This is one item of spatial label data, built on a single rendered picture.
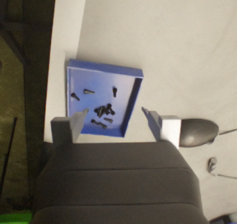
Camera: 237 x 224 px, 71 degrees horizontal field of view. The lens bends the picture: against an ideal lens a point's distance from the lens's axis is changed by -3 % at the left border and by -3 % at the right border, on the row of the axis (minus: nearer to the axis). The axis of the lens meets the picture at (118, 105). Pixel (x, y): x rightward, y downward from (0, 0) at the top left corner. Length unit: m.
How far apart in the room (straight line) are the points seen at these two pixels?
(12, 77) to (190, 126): 1.39
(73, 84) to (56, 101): 0.05
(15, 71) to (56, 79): 1.24
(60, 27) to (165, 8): 0.12
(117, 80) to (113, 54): 0.04
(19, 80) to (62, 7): 1.34
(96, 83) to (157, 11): 0.12
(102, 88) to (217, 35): 0.17
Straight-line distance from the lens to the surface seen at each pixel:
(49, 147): 0.38
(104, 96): 0.27
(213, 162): 0.47
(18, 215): 0.33
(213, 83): 0.30
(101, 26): 0.22
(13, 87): 1.60
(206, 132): 0.34
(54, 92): 0.28
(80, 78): 0.25
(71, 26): 0.23
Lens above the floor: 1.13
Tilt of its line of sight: 48 degrees down
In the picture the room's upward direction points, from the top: 178 degrees clockwise
